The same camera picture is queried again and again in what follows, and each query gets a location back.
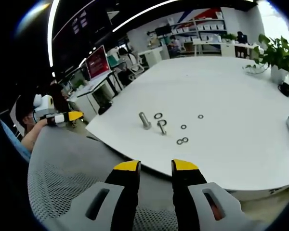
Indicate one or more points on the large steel washer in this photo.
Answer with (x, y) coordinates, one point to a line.
(154, 116)
(165, 122)

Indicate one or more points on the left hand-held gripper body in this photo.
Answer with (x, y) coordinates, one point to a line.
(44, 106)

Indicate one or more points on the person's blue shirt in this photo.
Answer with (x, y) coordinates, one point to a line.
(14, 139)

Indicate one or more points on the long white desk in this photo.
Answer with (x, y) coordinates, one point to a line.
(226, 45)

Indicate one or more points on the white office desk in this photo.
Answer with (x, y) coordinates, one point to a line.
(96, 89)

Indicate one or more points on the red screen monitor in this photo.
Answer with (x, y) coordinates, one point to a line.
(97, 62)

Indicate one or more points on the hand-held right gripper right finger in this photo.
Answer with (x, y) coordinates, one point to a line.
(187, 192)

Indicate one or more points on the dark hanging display screen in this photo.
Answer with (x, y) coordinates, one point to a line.
(79, 21)

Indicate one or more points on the black monitor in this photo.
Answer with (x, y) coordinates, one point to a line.
(163, 30)

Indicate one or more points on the grey mesh office chair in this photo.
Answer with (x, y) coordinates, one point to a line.
(69, 163)

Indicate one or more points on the person's head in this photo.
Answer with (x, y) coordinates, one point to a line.
(24, 108)

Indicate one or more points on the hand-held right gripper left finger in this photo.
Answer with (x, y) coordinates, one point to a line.
(125, 192)

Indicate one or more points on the black object under desk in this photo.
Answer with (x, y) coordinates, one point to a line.
(104, 108)

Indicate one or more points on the small green plant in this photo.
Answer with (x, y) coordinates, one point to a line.
(229, 37)

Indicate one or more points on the white office chair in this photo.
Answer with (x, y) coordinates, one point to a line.
(136, 66)

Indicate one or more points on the green potted plant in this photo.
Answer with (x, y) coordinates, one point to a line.
(278, 53)

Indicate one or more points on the small threaded stud bolt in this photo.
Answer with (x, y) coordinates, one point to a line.
(161, 128)

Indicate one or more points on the shelf with white bins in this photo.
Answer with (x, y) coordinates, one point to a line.
(200, 26)

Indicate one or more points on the white ceiling light strip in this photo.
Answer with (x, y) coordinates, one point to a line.
(51, 36)
(139, 14)

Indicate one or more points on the medium steel washer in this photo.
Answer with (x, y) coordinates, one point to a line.
(187, 139)

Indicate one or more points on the large threaded stud bolt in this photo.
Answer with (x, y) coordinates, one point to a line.
(144, 121)

